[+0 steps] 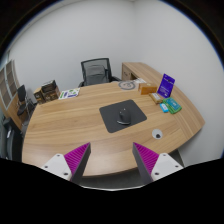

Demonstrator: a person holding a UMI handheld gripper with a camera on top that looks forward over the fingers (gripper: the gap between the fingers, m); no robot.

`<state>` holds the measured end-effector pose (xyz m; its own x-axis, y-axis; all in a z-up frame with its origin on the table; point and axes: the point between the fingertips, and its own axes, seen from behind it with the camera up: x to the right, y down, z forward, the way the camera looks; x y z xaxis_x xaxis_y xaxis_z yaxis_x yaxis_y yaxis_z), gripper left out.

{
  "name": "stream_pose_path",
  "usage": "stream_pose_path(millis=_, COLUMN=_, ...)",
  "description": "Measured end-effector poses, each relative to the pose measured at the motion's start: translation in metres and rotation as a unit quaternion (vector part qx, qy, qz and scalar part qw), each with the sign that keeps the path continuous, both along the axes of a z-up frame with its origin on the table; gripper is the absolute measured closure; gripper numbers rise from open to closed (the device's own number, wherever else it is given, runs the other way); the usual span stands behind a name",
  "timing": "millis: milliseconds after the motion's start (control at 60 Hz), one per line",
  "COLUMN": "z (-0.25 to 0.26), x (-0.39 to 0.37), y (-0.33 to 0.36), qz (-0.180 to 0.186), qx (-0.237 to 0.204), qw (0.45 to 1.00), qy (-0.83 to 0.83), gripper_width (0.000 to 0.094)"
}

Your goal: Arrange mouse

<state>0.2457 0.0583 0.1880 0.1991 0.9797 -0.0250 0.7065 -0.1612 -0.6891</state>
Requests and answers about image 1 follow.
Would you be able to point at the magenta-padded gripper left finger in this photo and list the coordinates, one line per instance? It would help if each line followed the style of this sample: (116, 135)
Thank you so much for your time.
(58, 165)

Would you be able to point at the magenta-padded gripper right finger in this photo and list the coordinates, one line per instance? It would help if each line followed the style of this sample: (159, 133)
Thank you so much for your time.
(165, 165)

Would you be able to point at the black computer mouse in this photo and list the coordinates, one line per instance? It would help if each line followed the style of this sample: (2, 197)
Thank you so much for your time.
(124, 116)

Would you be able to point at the dark grey mouse pad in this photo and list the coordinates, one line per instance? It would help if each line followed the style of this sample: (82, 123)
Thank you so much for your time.
(110, 116)

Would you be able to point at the black high-back office chair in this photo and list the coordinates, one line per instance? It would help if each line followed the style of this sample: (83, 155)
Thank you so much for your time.
(8, 140)

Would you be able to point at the small blue box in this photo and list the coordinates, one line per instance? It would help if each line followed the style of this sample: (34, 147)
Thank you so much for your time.
(164, 107)

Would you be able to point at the green box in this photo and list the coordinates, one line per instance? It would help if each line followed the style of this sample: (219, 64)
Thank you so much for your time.
(173, 106)

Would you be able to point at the small tan box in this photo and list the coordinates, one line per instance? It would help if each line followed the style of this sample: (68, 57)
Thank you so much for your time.
(155, 98)

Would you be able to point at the large brown cardboard box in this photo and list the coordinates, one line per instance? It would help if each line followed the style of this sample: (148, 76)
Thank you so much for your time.
(51, 95)

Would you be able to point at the small brown cardboard box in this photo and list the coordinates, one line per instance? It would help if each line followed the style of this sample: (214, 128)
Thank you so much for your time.
(39, 96)

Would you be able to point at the white printed paper sheet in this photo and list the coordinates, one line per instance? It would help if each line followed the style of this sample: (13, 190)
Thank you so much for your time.
(69, 93)

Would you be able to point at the orange cardboard box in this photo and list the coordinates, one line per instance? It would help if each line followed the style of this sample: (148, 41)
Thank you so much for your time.
(147, 89)

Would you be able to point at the purple standing sign card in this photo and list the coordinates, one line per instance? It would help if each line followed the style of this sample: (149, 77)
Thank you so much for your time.
(166, 86)

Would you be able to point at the black open box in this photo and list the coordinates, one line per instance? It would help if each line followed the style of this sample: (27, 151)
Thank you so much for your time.
(49, 86)

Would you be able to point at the round grey disc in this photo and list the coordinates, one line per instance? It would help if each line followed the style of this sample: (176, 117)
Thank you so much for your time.
(127, 85)

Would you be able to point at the wooden shelf unit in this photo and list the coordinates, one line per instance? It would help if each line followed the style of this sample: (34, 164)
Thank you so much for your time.
(8, 86)

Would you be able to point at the wooden side desk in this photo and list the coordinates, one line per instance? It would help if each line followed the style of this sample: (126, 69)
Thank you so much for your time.
(141, 70)

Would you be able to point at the black mesh office chair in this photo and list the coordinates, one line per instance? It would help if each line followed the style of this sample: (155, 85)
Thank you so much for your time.
(96, 71)

